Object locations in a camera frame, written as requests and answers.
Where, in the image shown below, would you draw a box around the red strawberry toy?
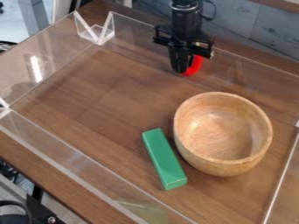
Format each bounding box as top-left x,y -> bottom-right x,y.
182,55 -> 205,76

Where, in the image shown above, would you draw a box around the wooden bowl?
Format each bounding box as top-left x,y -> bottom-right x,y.
173,92 -> 274,177

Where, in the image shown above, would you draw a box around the green rectangular block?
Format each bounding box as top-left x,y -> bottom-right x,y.
142,128 -> 187,191

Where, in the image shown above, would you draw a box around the black table clamp bracket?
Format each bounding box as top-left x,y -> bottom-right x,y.
26,186 -> 67,224

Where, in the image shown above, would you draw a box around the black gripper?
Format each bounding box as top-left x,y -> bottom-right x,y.
154,25 -> 215,74

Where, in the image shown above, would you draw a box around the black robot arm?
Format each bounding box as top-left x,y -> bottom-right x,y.
154,0 -> 217,76

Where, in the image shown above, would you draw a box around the clear acrylic tray walls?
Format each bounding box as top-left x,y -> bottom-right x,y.
0,12 -> 299,224

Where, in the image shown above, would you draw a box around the black cable under table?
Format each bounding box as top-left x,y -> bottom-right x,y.
0,199 -> 34,224

